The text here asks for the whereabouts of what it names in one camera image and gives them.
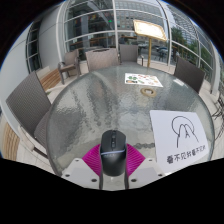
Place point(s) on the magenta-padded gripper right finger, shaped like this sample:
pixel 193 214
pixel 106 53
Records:
pixel 136 163

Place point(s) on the white mouse pad with drawing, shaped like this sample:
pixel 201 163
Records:
pixel 173 140

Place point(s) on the grey wicker chair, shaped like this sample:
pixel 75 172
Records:
pixel 101 59
pixel 70 61
pixel 188 73
pixel 26 103
pixel 128 53

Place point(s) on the black computer mouse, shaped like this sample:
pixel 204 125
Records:
pixel 113 153

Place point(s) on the colourful laminated menu card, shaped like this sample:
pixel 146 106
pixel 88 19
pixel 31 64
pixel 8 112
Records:
pixel 143 80

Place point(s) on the beige tape roll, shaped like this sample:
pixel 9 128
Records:
pixel 143 92

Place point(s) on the dark metal chair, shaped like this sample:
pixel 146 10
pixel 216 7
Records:
pixel 218 108

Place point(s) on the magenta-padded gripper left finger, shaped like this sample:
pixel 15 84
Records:
pixel 90 164

